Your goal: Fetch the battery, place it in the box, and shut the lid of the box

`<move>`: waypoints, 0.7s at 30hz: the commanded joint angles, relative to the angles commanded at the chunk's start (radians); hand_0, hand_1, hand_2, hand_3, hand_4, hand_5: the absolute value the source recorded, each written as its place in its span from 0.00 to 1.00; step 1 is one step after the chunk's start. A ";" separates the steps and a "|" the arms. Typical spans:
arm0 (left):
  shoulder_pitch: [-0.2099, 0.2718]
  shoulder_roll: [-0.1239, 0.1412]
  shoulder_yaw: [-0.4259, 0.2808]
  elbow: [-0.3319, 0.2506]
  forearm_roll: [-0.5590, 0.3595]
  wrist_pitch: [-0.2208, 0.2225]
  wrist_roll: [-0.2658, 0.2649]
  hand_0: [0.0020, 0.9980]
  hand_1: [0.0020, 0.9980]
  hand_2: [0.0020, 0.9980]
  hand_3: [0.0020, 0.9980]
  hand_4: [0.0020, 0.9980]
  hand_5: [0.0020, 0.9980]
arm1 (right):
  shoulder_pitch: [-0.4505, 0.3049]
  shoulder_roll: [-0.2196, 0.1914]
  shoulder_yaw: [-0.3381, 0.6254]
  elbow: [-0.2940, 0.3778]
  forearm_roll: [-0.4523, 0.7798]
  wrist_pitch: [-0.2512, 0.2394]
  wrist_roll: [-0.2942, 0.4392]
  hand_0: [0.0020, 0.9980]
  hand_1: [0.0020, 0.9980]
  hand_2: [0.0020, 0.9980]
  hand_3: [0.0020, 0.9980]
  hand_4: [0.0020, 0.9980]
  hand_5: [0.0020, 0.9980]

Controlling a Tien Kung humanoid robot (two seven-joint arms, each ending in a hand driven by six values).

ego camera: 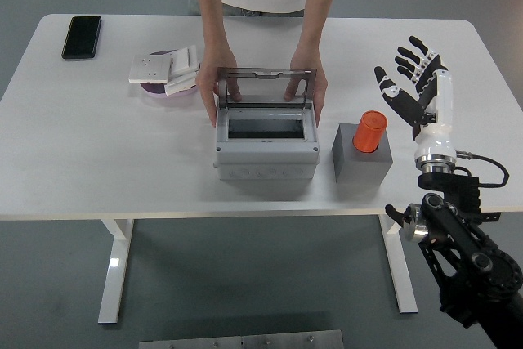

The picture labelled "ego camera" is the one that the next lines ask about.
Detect white table leg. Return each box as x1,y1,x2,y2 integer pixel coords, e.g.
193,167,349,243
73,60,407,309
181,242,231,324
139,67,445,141
378,213,419,315
97,218,135,324

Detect smoky transparent box lid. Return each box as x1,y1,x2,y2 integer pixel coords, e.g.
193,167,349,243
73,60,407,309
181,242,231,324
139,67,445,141
216,65,318,110

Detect black smartphone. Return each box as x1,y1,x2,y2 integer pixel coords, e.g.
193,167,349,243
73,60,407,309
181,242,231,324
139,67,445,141
60,16,103,60

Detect grey metal plate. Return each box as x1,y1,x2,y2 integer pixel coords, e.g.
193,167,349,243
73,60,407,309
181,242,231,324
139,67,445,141
138,329,344,349

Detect grey block with round hole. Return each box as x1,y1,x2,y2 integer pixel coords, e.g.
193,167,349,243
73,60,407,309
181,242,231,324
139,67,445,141
331,123,394,185

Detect orange cylindrical battery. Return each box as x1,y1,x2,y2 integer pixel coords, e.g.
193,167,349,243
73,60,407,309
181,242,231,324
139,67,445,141
352,110,388,153

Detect person's left hand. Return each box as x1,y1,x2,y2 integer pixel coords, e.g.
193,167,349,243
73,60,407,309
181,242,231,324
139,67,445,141
284,42,329,128

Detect grey plastic electrical box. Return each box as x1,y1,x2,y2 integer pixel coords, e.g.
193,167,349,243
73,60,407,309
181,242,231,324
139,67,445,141
212,106,320,181

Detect purple shallow dish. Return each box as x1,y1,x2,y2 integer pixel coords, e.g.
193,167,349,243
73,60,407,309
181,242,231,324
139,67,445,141
138,49,200,99

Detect person's right hand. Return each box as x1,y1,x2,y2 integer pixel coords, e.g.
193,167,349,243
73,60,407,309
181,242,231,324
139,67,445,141
194,44,243,128

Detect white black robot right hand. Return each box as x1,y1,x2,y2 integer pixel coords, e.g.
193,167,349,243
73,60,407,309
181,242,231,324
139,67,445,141
373,35,458,162

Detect white wall switch panel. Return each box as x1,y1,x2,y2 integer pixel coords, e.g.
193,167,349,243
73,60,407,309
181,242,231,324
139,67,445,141
168,44,200,79
163,70,201,96

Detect white wall socket panel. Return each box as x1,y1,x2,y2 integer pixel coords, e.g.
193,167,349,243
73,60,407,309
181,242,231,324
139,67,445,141
127,53,172,84

